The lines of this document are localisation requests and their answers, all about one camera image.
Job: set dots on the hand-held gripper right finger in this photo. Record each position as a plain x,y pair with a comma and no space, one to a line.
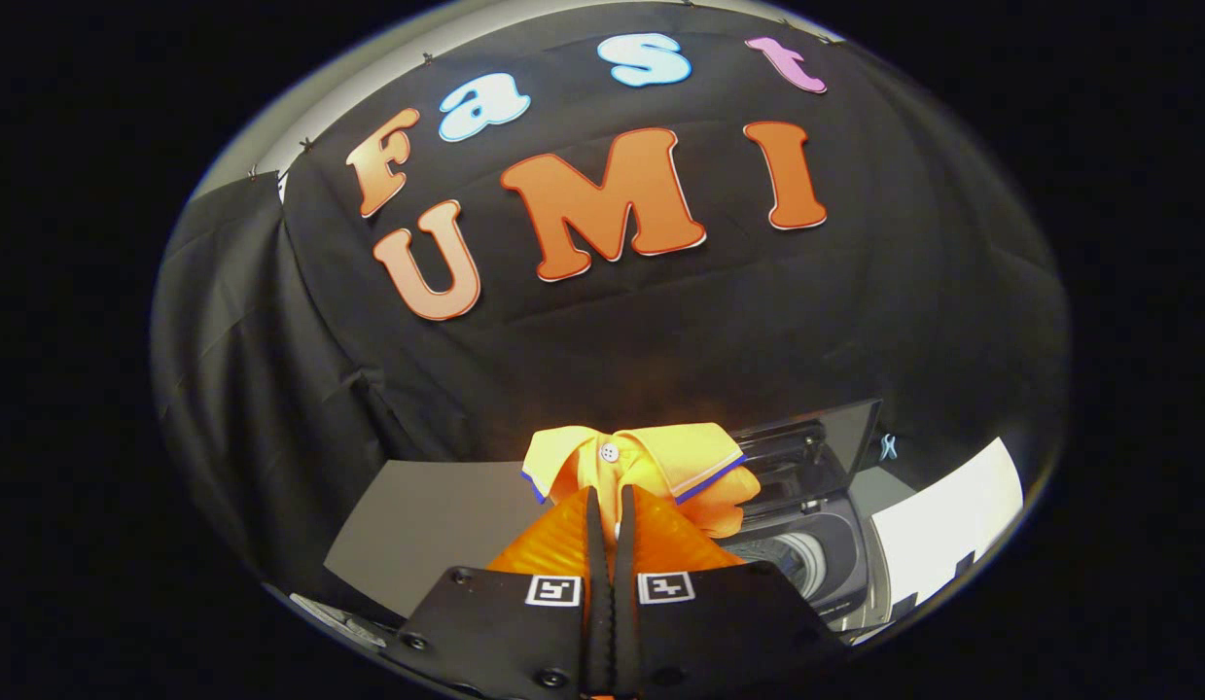
623,583

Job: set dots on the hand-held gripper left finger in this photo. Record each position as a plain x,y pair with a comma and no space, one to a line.
594,583

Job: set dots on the yellow polo shirt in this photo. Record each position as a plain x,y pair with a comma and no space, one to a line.
680,457

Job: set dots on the grey washing machine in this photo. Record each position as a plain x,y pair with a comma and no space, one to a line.
840,559

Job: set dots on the black backdrop cloth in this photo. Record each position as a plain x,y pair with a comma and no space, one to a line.
660,331

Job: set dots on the light blue clip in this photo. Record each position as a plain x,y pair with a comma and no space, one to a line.
888,447

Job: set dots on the white panel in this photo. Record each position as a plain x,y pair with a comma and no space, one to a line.
942,515

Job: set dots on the row of black clips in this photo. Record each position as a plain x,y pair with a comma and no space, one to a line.
306,145

